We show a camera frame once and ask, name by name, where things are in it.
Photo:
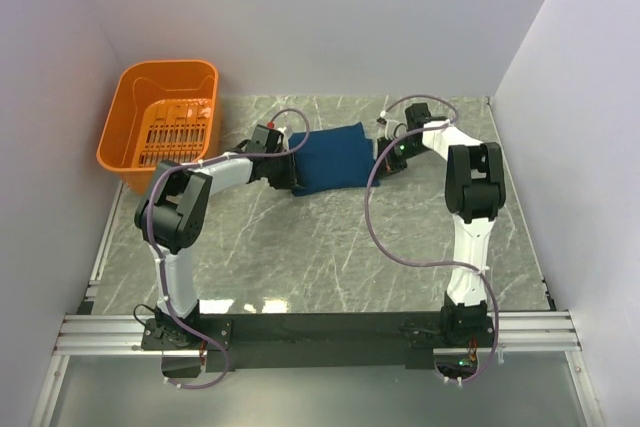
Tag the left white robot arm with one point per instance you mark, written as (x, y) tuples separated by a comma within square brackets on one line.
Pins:
[(172, 213)]

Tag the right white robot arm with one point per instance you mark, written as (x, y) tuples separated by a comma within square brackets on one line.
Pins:
[(475, 192)]

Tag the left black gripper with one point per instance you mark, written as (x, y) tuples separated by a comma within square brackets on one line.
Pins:
[(288, 181)]

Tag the orange plastic basket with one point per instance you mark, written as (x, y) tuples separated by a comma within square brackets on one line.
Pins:
[(161, 110)]

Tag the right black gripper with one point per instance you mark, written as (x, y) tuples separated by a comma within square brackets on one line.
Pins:
[(388, 166)]

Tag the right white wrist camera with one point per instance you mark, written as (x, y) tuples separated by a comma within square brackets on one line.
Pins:
[(387, 119)]

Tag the aluminium frame rail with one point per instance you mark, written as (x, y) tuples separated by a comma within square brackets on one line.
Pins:
[(266, 253)]

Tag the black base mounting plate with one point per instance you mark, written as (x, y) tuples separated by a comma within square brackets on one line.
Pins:
[(255, 341)]

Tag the blue mickey mouse t-shirt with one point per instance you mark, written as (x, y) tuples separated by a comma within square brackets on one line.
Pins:
[(331, 159)]

